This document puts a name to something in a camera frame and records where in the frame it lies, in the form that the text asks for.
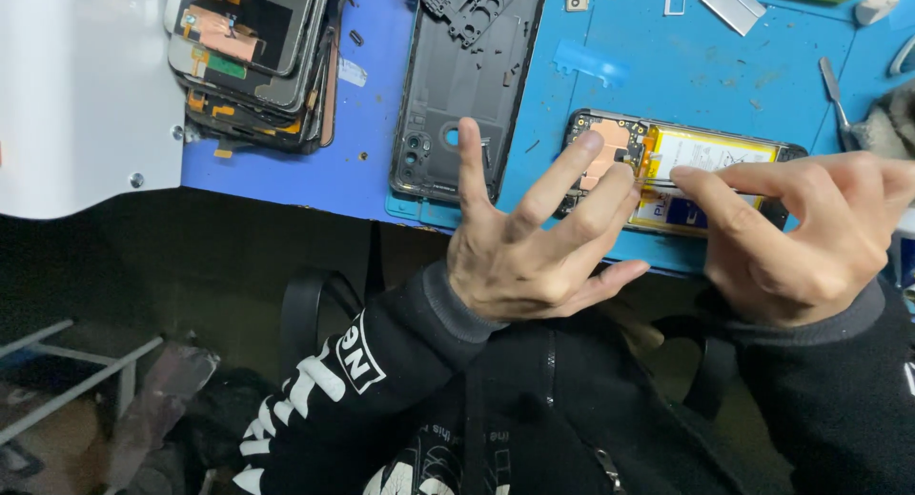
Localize silver tweezers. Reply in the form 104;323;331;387
636;178;719;193

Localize metal spudger tool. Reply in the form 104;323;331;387
818;55;860;153

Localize yellow white phone battery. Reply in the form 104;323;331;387
629;124;781;233

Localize white sticker scrap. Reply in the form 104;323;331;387
336;57;368;89

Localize black plastic inner frame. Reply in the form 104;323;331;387
406;0;520;50

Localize person's right hand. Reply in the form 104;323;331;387
668;152;915;329

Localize silver metal plate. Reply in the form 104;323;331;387
698;0;768;38

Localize black smartphone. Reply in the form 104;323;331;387
556;108;809;236

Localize stack of phone display panels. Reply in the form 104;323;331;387
163;0;353;159

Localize black strap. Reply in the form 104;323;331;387
279;223;387;371

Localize white triangular pick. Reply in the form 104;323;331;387
854;0;901;27

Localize scattered small black screws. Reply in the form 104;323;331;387
468;46;523;89

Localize white curved cable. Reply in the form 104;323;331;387
888;33;915;79

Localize grey furry cloth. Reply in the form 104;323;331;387
849;79;915;162

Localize person's left hand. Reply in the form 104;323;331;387
446;116;651;325

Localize crumpled plastic bag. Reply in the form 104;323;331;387
106;340;221;490

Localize blue repair mat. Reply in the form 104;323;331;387
385;0;915;276

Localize white metal frame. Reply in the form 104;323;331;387
0;318;165;447

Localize white metal casing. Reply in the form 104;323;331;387
0;0;188;221

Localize person's black printed hoodie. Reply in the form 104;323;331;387
357;313;794;495

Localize black phone back cover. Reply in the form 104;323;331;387
389;0;551;204

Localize blue plastic film strip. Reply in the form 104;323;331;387
553;39;630;89

